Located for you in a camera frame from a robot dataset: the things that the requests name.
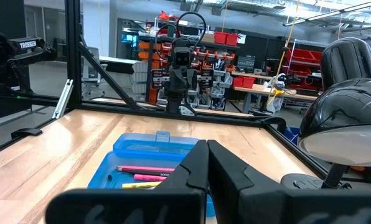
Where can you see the black panel divider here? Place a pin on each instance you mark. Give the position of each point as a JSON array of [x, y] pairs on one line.
[[8, 9]]

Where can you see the blue plastic pencil box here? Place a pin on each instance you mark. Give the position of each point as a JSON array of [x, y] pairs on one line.
[[135, 146]]

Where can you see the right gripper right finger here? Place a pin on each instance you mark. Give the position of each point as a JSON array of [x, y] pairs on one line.
[[254, 205]]

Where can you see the red storage bin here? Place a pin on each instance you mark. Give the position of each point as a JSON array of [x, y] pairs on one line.
[[248, 82], [232, 40], [237, 82], [220, 38]]

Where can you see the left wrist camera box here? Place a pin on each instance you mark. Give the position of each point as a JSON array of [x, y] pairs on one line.
[[182, 58]]

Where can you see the black table clamp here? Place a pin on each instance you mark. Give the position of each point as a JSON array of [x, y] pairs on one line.
[[26, 132], [274, 119]]

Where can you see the silver frame bracket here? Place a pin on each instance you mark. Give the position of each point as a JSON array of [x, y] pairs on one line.
[[62, 99]]

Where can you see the black desk lamp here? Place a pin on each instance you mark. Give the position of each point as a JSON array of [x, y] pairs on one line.
[[344, 109]]

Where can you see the rack of red bins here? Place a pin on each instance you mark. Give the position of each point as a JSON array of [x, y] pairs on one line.
[[300, 56]]

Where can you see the thick pink highlighter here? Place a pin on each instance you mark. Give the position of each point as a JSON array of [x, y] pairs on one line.
[[148, 177]]

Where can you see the storage shelf with orange bins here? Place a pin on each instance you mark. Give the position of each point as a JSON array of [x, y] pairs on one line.
[[218, 84]]

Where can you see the yellow highlighter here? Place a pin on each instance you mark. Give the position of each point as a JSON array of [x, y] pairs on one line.
[[139, 185]]

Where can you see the white office chair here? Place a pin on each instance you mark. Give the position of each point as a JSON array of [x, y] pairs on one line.
[[90, 71]]

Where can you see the black Pilot pen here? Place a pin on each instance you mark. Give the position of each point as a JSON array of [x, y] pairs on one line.
[[148, 174]]

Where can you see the blue floor bin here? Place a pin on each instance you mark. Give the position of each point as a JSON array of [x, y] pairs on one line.
[[293, 135]]

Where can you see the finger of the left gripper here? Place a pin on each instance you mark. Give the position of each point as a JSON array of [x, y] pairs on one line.
[[186, 80], [180, 80]]

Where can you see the lit blue screen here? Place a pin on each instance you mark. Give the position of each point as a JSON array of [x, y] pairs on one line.
[[129, 38]]

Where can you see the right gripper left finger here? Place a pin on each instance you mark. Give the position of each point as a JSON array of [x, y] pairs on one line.
[[173, 205]]

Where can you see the wooden workbench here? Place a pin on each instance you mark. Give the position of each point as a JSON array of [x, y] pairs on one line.
[[260, 91]]

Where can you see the black aluminium table frame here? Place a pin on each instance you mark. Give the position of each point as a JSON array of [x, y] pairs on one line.
[[73, 46]]

